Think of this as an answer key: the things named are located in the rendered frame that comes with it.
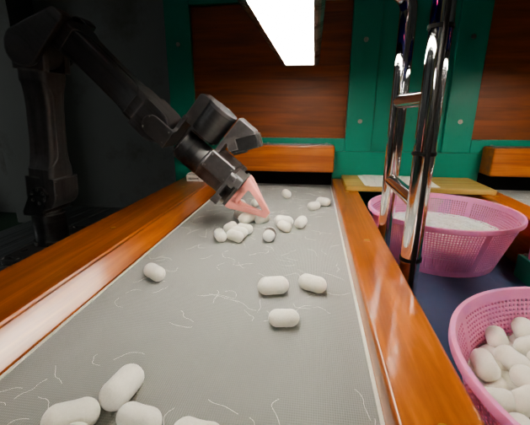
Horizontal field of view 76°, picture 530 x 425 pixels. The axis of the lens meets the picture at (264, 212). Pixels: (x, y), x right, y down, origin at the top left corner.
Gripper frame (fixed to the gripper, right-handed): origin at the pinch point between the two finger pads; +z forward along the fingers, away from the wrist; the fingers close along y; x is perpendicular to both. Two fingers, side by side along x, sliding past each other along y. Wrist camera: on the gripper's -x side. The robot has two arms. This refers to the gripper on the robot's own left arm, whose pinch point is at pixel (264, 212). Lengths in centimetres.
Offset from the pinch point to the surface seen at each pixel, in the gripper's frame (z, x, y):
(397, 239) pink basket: 20.5, -12.7, -2.1
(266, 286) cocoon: 3.4, -1.6, -26.5
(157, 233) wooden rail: -12.1, 11.9, -9.8
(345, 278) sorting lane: 11.6, -6.5, -20.5
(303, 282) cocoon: 6.7, -4.1, -24.7
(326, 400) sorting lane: 9.1, -4.3, -40.4
